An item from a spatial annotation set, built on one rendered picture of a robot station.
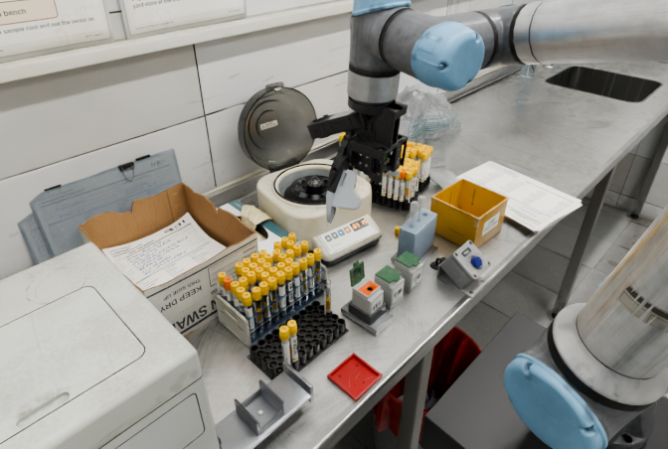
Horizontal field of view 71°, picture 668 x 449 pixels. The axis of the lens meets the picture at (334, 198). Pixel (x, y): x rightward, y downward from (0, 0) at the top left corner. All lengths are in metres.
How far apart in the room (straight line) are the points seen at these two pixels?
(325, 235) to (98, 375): 0.65
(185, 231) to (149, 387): 0.63
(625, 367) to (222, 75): 0.99
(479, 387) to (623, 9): 0.54
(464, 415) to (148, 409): 0.44
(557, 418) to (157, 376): 0.41
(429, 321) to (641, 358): 0.52
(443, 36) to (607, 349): 0.36
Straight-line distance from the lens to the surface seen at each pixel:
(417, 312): 0.99
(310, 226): 1.05
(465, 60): 0.58
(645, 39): 0.58
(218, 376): 0.90
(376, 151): 0.70
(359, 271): 0.92
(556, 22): 0.62
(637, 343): 0.52
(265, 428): 0.78
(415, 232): 1.03
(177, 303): 0.91
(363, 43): 0.66
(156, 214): 1.15
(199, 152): 1.23
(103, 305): 0.62
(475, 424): 0.77
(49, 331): 0.62
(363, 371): 0.88
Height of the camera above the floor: 1.57
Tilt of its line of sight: 32 degrees down
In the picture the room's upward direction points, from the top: straight up
